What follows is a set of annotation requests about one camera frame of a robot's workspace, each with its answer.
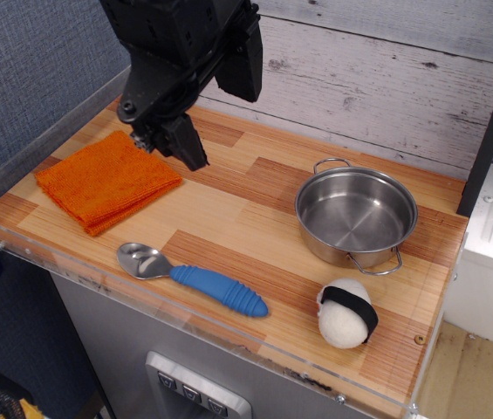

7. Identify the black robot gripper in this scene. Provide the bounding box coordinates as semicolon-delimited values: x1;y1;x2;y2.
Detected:
101;1;263;171

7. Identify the orange cloth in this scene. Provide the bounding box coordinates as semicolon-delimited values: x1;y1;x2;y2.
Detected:
35;131;183;237

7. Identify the small steel saucepan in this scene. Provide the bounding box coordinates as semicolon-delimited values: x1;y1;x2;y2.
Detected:
294;157;418;276

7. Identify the clear acrylic table guard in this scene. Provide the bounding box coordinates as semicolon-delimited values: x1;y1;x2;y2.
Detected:
0;73;467;418

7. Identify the white plush sushi toy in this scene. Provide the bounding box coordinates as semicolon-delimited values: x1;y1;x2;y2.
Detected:
317;278;379;349

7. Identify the grey cabinet control panel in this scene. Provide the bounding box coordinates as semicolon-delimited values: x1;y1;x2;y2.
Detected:
145;351;253;418

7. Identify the blue handled metal spoon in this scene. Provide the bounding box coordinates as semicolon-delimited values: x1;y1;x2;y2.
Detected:
116;243;269;318

